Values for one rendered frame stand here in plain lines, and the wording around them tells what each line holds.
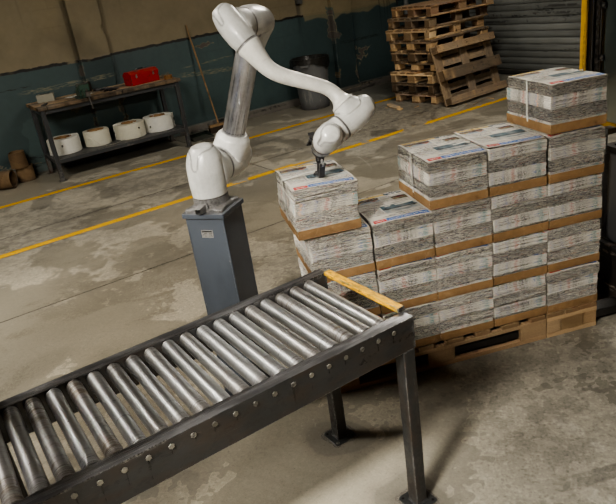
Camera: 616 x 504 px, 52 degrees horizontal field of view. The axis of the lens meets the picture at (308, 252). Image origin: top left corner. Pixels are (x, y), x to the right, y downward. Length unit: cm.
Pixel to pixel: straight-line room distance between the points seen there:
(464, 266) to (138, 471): 185
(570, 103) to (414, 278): 104
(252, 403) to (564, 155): 193
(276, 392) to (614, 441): 154
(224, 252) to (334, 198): 53
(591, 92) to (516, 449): 159
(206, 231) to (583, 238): 182
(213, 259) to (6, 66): 635
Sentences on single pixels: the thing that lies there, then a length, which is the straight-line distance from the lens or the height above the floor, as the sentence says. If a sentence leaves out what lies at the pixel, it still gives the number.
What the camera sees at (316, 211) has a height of 95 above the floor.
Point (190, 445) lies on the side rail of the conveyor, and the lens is 183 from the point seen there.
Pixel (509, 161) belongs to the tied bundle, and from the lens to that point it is 302.
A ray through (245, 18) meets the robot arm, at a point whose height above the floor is 175.
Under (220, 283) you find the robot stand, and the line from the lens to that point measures 287.
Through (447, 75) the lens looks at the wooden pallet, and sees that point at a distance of 893.
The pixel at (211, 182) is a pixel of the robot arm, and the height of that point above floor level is 113.
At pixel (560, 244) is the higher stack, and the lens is 331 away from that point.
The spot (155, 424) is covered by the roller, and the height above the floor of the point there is 80.
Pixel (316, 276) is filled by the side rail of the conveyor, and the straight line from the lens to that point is 246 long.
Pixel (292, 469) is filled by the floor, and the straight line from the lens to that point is 280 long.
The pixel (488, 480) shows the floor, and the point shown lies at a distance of 269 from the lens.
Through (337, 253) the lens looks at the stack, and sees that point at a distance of 280.
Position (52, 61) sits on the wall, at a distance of 896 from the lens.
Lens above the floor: 186
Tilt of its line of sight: 23 degrees down
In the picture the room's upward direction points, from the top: 8 degrees counter-clockwise
